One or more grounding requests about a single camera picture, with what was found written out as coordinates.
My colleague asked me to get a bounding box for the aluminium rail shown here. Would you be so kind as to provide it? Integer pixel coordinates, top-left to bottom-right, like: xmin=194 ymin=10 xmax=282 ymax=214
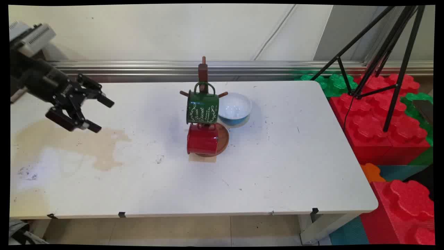
xmin=45 ymin=60 xmax=434 ymax=77

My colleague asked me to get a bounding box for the white wall cable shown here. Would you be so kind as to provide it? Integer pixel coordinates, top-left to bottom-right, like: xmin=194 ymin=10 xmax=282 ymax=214
xmin=251 ymin=4 xmax=297 ymax=61

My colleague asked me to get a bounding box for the orange foam block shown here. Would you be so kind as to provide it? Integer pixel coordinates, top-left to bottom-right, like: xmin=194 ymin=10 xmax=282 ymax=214
xmin=360 ymin=163 xmax=386 ymax=184

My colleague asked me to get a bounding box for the white table leg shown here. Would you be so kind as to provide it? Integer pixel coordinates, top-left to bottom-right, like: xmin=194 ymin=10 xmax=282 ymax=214
xmin=298 ymin=212 xmax=361 ymax=245

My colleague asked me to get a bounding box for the red enamel mug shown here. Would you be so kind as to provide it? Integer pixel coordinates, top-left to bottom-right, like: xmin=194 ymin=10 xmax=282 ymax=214
xmin=187 ymin=122 xmax=220 ymax=155

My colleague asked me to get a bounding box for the blue and white bowl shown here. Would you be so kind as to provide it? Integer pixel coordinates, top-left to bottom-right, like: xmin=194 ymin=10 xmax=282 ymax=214
xmin=218 ymin=92 xmax=253 ymax=127

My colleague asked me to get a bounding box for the thin black tripod cable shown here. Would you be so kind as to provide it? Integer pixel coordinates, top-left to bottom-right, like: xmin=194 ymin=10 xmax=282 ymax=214
xmin=343 ymin=97 xmax=355 ymax=131

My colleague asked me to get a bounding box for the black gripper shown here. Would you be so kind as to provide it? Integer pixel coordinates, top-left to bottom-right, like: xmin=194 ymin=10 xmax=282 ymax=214
xmin=10 ymin=51 xmax=115 ymax=133

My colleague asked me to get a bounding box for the brown wooden mug tree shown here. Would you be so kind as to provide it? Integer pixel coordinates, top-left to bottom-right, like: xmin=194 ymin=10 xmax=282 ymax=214
xmin=180 ymin=56 xmax=230 ymax=158

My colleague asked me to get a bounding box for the green enamel mug with lettering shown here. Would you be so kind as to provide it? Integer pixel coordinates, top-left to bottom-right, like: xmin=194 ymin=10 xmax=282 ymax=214
xmin=186 ymin=82 xmax=220 ymax=125

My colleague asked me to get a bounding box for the green foam block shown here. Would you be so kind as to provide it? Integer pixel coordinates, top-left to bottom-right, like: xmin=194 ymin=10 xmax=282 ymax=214
xmin=295 ymin=73 xmax=358 ymax=98
xmin=400 ymin=92 xmax=434 ymax=166

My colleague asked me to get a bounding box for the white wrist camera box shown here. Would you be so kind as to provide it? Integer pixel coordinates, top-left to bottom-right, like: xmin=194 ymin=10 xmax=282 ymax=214
xmin=10 ymin=21 xmax=56 ymax=58

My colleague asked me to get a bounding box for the teal foam block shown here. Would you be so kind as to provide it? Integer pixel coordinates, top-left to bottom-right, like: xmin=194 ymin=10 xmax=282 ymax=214
xmin=330 ymin=217 xmax=370 ymax=245
xmin=377 ymin=165 xmax=429 ymax=182

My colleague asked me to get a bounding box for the black tripod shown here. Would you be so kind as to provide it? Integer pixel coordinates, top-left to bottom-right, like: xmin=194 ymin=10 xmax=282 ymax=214
xmin=310 ymin=5 xmax=426 ymax=133

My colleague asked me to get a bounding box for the large red foam block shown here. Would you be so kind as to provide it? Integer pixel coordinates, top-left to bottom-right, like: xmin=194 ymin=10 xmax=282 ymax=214
xmin=329 ymin=74 xmax=431 ymax=166

